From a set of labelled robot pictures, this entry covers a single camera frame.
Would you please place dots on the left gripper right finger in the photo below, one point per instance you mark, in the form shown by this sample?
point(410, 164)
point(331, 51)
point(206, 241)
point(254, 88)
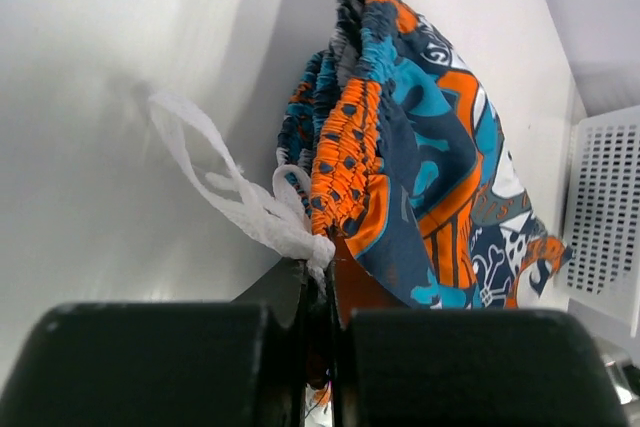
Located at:
point(397, 366)

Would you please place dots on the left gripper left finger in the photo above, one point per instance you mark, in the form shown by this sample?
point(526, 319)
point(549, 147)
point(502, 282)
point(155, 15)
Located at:
point(198, 363)

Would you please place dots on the colourful patterned shorts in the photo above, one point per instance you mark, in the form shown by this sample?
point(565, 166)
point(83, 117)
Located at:
point(392, 143)

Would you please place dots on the white plastic basket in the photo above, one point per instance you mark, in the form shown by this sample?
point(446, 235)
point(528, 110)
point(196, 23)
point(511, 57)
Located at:
point(602, 216)

